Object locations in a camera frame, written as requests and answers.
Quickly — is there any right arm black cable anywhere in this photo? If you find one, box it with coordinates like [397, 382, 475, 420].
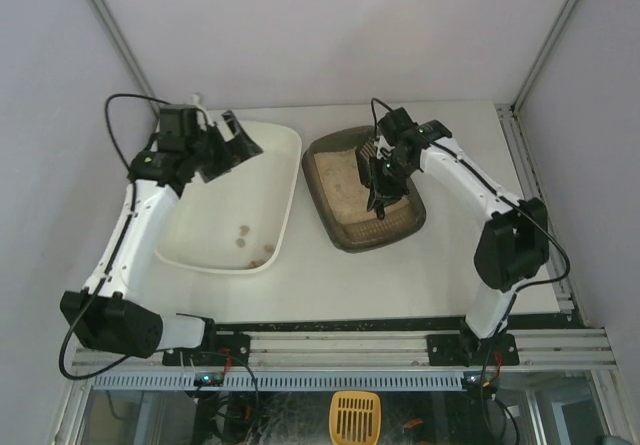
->
[524, 214, 571, 289]

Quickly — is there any yellow litter scoop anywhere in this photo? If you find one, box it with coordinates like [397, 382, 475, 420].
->
[329, 390, 382, 445]

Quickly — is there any grey slotted cable duct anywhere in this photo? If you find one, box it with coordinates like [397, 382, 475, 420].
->
[93, 370, 465, 392]

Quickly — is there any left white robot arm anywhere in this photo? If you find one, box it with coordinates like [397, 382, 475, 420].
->
[60, 105, 262, 358]

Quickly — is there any white plastic tray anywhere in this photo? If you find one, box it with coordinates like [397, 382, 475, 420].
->
[155, 121, 302, 275]

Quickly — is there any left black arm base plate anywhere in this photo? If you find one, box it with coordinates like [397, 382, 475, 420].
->
[162, 332, 251, 367]

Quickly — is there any dark brown litter box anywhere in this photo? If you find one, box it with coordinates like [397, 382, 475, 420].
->
[302, 126, 427, 253]

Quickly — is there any aluminium front rail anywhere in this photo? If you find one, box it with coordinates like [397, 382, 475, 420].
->
[72, 327, 617, 369]

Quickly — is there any black litter scoop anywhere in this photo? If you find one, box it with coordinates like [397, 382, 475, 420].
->
[355, 137, 383, 194]

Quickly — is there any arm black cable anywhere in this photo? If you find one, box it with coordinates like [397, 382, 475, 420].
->
[524, 214, 571, 289]
[103, 93, 171, 169]

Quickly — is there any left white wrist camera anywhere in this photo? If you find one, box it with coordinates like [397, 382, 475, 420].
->
[187, 93, 210, 127]

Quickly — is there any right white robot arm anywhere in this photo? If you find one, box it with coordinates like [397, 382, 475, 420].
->
[358, 107, 550, 340]

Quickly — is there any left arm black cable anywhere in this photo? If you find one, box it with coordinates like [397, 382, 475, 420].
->
[103, 93, 171, 169]

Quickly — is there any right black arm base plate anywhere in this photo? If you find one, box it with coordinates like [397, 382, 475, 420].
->
[426, 333, 520, 367]

